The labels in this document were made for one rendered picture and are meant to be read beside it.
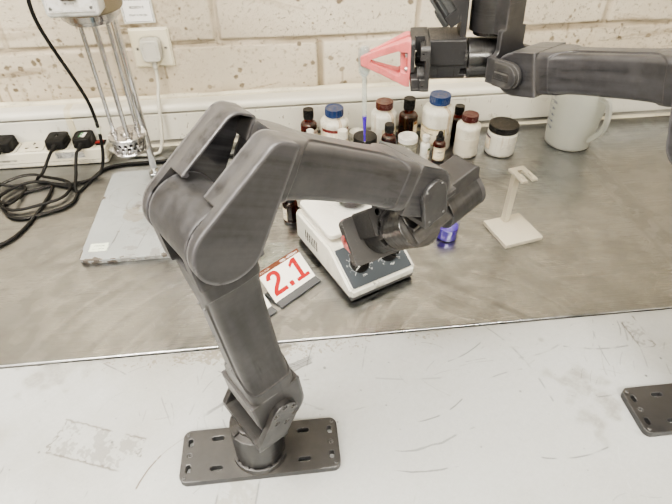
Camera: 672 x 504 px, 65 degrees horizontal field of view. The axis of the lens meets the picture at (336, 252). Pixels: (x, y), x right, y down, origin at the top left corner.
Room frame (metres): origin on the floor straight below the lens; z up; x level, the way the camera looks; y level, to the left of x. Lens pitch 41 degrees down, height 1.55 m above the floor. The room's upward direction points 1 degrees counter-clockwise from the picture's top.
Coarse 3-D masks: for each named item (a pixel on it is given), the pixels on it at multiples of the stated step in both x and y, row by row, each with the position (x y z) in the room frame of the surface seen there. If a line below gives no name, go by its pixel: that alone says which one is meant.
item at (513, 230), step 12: (516, 168) 0.82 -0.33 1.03; (516, 180) 0.81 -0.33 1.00; (504, 204) 0.82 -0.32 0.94; (504, 216) 0.82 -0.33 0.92; (516, 216) 0.83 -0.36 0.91; (492, 228) 0.80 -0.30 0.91; (504, 228) 0.79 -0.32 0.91; (516, 228) 0.79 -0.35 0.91; (528, 228) 0.79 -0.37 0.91; (504, 240) 0.76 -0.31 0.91; (516, 240) 0.76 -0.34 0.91; (528, 240) 0.76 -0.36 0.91
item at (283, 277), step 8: (296, 256) 0.69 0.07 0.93; (280, 264) 0.67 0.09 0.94; (288, 264) 0.68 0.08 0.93; (296, 264) 0.68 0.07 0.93; (304, 264) 0.69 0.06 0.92; (272, 272) 0.65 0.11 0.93; (280, 272) 0.66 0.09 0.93; (288, 272) 0.66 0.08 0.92; (296, 272) 0.67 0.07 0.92; (304, 272) 0.67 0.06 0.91; (264, 280) 0.64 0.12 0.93; (272, 280) 0.64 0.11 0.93; (280, 280) 0.65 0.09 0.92; (288, 280) 0.65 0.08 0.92; (296, 280) 0.66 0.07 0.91; (272, 288) 0.63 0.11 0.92; (280, 288) 0.63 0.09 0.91; (288, 288) 0.64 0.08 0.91
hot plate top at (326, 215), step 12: (300, 204) 0.77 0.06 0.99; (312, 204) 0.77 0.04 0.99; (324, 204) 0.77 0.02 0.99; (336, 204) 0.77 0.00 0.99; (312, 216) 0.74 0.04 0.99; (324, 216) 0.74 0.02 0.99; (336, 216) 0.74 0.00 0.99; (348, 216) 0.73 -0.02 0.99; (324, 228) 0.70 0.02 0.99; (336, 228) 0.70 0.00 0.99
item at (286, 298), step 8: (312, 272) 0.68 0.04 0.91; (304, 280) 0.66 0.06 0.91; (312, 280) 0.66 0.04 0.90; (320, 280) 0.66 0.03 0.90; (296, 288) 0.64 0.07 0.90; (304, 288) 0.64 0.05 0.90; (272, 296) 0.62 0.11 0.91; (280, 296) 0.62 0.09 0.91; (288, 296) 0.63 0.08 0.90; (296, 296) 0.63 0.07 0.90; (280, 304) 0.61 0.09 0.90
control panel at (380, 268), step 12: (336, 252) 0.67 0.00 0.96; (348, 252) 0.67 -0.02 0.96; (348, 264) 0.65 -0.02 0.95; (372, 264) 0.66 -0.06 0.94; (384, 264) 0.66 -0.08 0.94; (396, 264) 0.67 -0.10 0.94; (408, 264) 0.67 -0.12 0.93; (348, 276) 0.63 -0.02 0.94; (360, 276) 0.64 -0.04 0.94; (372, 276) 0.64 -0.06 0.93; (384, 276) 0.64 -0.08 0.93
